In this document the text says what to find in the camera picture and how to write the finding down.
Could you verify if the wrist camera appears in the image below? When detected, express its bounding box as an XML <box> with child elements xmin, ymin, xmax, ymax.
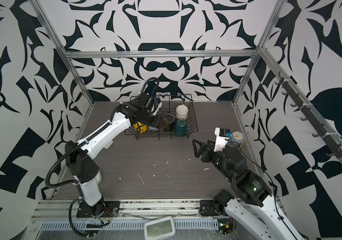
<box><xmin>151</xmin><ymin>98</ymin><xmax>162</xmax><ymax>116</ymax></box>
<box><xmin>214</xmin><ymin>128</ymin><xmax>232</xmax><ymax>152</ymax></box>

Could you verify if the olive glass cup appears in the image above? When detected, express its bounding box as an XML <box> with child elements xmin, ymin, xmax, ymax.
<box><xmin>160</xmin><ymin>117</ymin><xmax>168</xmax><ymax>130</ymax></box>

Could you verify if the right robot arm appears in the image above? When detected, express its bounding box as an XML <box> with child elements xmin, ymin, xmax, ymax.
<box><xmin>192</xmin><ymin>140</ymin><xmax>303</xmax><ymax>240</ymax></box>

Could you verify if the white mug red inside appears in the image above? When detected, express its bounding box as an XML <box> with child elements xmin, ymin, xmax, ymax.
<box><xmin>176</xmin><ymin>105</ymin><xmax>189</xmax><ymax>120</ymax></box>

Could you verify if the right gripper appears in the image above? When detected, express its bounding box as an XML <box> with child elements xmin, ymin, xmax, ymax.
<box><xmin>193</xmin><ymin>137</ymin><xmax>237</xmax><ymax>183</ymax></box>

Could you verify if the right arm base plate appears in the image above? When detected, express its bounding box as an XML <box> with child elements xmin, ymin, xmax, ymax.
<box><xmin>199</xmin><ymin>200</ymin><xmax>226</xmax><ymax>217</ymax></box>

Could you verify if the round grey alarm clock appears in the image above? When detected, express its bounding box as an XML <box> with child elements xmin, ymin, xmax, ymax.
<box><xmin>230</xmin><ymin>131</ymin><xmax>245</xmax><ymax>145</ymax></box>

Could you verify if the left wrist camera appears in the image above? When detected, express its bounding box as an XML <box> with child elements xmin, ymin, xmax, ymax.
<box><xmin>151</xmin><ymin>98</ymin><xmax>162</xmax><ymax>116</ymax></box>

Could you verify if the black mug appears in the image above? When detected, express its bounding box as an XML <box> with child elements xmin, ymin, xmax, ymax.
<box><xmin>163</xmin><ymin>114</ymin><xmax>176</xmax><ymax>132</ymax></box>

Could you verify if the yellow mug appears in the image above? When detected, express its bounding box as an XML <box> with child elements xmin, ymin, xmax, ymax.
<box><xmin>133</xmin><ymin>122</ymin><xmax>148</xmax><ymax>134</ymax></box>

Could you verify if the black wire dish rack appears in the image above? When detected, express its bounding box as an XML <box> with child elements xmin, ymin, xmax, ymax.
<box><xmin>124</xmin><ymin>94</ymin><xmax>199</xmax><ymax>140</ymax></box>

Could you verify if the small circuit board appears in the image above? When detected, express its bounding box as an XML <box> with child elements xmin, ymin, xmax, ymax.
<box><xmin>218</xmin><ymin>218</ymin><xmax>236</xmax><ymax>235</ymax></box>

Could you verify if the white rectangular device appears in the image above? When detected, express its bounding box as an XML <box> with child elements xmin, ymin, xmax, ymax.
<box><xmin>104</xmin><ymin>140</ymin><xmax>114</xmax><ymax>150</ymax></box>

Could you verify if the dark green mug white inside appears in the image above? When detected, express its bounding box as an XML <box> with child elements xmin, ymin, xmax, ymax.
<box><xmin>174</xmin><ymin>119</ymin><xmax>188</xmax><ymax>138</ymax></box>

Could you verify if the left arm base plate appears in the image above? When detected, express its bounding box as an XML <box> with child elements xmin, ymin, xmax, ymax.
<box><xmin>76</xmin><ymin>201</ymin><xmax>121</xmax><ymax>218</ymax></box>

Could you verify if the square white clock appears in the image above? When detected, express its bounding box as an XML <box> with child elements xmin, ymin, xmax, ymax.
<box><xmin>97</xmin><ymin>171</ymin><xmax>102</xmax><ymax>184</ymax></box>

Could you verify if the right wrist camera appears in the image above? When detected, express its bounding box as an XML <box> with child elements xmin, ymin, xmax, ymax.
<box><xmin>214</xmin><ymin>128</ymin><xmax>232</xmax><ymax>152</ymax></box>

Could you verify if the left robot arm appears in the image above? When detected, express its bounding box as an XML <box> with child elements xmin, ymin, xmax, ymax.
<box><xmin>45</xmin><ymin>78</ymin><xmax>164</xmax><ymax>228</ymax></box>

